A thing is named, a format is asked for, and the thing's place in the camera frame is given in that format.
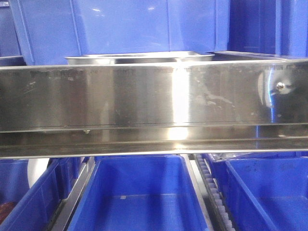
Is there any silver steel tray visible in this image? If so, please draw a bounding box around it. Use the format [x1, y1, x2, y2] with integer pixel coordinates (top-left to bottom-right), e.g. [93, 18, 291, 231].
[66, 51, 214, 65]

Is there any blue lower bin centre front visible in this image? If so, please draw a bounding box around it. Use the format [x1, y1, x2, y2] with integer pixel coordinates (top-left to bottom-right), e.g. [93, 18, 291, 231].
[68, 155, 209, 231]

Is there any blue bin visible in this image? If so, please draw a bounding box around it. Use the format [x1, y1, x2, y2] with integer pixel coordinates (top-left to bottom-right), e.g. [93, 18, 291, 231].
[68, 155, 209, 231]
[0, 157, 82, 231]
[205, 154, 308, 231]

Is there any roller track right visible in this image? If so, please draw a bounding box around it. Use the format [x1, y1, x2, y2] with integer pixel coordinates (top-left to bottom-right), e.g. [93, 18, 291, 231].
[194, 154, 236, 231]

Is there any blue lower bin right front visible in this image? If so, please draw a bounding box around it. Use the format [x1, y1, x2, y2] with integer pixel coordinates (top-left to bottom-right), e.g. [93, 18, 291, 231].
[205, 154, 308, 231]

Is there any large blue upper crate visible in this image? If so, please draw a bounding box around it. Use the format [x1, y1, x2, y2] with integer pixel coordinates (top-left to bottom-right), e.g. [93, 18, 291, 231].
[9, 0, 230, 65]

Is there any blue lower bin left front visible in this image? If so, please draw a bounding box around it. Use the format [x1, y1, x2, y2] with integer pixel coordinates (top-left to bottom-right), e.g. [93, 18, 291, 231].
[0, 157, 82, 231]

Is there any blue upper crate left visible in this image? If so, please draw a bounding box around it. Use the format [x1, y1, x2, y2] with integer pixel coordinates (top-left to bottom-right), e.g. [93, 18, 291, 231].
[0, 0, 26, 66]

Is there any blue upper crate right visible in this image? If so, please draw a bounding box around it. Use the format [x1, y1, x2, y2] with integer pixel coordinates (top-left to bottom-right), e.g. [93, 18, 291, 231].
[228, 0, 308, 58]

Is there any stainless steel shelf front rail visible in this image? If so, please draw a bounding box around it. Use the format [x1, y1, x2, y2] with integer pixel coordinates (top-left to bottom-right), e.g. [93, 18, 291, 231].
[0, 59, 308, 159]

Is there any rail screw right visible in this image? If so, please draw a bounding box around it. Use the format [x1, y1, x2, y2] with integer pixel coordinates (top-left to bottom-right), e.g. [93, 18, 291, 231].
[276, 82, 285, 91]

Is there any metal divider rail left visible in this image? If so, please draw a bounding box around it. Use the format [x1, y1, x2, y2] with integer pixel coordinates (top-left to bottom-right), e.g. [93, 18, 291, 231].
[46, 157, 95, 231]

